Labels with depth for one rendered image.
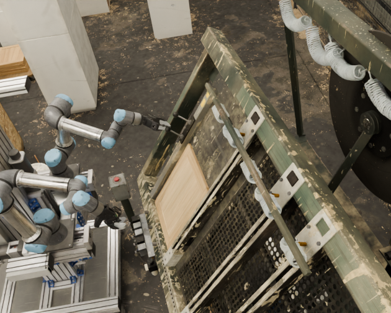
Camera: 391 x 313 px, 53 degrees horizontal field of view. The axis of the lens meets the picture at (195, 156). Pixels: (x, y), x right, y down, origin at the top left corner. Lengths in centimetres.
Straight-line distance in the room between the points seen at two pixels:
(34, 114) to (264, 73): 303
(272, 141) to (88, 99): 363
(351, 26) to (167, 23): 455
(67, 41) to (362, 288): 396
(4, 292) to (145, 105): 266
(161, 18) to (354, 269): 523
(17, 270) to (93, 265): 87
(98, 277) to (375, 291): 248
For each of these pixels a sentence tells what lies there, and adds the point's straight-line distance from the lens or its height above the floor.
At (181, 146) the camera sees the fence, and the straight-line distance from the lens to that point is 253.
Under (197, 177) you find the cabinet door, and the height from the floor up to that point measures 133.
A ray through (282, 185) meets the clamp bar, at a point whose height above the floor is 185.
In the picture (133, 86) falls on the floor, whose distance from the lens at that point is 543.
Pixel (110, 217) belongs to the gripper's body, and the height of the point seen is 146.
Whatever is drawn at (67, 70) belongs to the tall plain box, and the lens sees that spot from 486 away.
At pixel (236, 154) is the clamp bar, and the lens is 196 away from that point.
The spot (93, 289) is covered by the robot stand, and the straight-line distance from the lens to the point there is 340.
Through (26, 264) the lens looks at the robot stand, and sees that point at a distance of 279.
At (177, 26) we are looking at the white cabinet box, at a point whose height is 16.
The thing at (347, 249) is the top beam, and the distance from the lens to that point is 141.
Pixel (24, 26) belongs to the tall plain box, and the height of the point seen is 124.
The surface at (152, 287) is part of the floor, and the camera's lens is 351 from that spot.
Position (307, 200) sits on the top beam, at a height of 190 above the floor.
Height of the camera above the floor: 312
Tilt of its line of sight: 47 degrees down
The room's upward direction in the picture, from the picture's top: 9 degrees counter-clockwise
